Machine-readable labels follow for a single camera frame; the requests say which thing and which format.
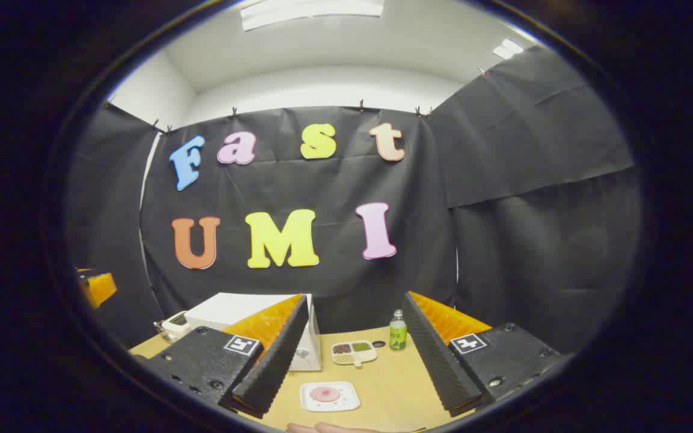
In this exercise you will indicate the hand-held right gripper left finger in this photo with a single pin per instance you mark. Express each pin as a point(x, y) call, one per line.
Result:
point(277, 361)

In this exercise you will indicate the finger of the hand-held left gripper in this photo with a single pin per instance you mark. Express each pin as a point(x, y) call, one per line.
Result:
point(98, 288)

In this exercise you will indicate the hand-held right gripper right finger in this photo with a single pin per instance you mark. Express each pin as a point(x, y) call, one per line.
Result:
point(437, 361)

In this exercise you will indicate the pink donut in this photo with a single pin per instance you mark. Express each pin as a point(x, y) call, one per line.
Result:
point(325, 394)

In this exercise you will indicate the white microwave oven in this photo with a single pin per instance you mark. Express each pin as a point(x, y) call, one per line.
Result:
point(232, 307)

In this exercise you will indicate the white square plate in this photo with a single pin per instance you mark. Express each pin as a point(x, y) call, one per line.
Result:
point(349, 404)

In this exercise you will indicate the green drink bottle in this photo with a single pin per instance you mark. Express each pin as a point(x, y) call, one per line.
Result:
point(398, 337)

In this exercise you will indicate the white divided grain dish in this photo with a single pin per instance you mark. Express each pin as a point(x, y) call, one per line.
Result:
point(354, 353)

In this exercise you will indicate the white toaster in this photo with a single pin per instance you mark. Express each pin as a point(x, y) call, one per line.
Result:
point(175, 329)

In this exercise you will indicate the black backdrop cloth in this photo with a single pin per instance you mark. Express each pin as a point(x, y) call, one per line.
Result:
point(503, 240)

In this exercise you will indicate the small ceiling light panel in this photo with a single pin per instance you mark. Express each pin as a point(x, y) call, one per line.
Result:
point(508, 49)

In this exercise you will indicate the long ceiling light panel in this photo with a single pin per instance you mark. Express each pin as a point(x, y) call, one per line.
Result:
point(310, 11)

